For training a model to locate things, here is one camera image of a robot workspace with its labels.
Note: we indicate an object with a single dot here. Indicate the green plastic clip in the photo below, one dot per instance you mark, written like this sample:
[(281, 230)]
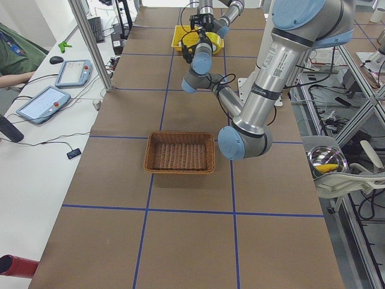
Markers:
[(63, 45)]

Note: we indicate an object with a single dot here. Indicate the yellow woven basket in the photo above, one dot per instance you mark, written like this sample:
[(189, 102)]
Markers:
[(182, 35)]

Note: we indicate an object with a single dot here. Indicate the teach pendant tablet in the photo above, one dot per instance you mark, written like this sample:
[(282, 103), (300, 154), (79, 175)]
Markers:
[(73, 73), (43, 105)]

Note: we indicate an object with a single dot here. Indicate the small black desk device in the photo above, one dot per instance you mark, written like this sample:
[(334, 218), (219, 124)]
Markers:
[(73, 153)]

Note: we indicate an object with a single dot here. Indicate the black computer mouse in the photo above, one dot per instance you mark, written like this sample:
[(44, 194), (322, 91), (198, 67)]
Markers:
[(56, 60)]

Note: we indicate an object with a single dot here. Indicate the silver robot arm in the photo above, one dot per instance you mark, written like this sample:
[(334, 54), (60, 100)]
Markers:
[(222, 24), (297, 27)]

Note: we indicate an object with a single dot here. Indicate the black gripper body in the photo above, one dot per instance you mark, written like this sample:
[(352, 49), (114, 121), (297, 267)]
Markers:
[(207, 20), (204, 40)]

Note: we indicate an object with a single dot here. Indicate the white enamel pot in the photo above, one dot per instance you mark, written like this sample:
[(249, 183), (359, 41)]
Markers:
[(326, 159)]

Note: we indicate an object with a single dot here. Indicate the person in green shirt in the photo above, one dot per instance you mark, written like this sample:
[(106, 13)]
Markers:
[(20, 57)]

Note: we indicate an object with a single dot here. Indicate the red cylinder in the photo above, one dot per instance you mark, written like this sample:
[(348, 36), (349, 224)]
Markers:
[(19, 267)]

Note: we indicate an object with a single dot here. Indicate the black water bottle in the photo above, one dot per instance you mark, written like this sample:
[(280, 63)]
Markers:
[(10, 131)]

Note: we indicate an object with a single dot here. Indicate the black keyboard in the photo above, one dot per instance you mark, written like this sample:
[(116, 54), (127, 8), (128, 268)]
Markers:
[(95, 24)]

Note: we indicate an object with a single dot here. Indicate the near teach pendant tablet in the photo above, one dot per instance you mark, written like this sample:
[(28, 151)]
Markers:
[(43, 105)]

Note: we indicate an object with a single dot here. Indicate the aluminium frame post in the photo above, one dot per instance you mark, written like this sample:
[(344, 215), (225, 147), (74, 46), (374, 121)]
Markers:
[(85, 30)]

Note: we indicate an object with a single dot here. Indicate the brown wicker basket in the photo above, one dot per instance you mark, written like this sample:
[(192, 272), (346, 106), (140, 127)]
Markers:
[(177, 152)]

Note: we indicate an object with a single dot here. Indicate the far teach pendant tablet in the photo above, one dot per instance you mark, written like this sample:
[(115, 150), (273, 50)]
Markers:
[(73, 73)]

